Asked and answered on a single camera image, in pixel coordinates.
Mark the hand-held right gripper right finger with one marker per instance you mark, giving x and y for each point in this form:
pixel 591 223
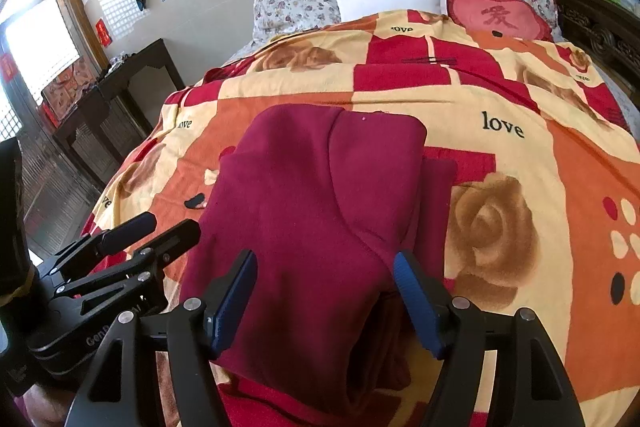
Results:
pixel 420 302

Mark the lattice window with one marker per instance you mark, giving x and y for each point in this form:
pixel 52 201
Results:
pixel 40 37

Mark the orange framed picture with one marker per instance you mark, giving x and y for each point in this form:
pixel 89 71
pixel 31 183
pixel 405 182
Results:
pixel 67 89

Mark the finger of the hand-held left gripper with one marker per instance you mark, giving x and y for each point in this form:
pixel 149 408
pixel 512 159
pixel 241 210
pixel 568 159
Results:
pixel 170 242
pixel 130 229

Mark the maroon garment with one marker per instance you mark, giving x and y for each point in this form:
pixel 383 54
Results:
pixel 300 207

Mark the printed rose blanket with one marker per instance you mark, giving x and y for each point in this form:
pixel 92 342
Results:
pixel 550 207

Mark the red heart pillow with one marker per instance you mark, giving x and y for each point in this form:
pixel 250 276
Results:
pixel 490 14

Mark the red window sticker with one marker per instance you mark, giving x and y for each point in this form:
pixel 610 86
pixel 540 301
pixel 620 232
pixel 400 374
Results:
pixel 7 67

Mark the dark wooden cabinet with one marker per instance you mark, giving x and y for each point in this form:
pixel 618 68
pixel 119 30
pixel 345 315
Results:
pixel 125 107

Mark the red wall label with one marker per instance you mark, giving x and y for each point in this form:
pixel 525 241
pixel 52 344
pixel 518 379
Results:
pixel 103 32

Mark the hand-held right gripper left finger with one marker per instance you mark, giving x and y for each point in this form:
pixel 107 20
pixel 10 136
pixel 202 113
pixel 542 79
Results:
pixel 235 302

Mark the person's left forearm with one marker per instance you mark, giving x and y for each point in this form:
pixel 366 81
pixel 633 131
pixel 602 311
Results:
pixel 47 407

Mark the carved wooden headboard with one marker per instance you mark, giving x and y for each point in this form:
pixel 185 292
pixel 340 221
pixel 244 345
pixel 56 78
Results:
pixel 590 27

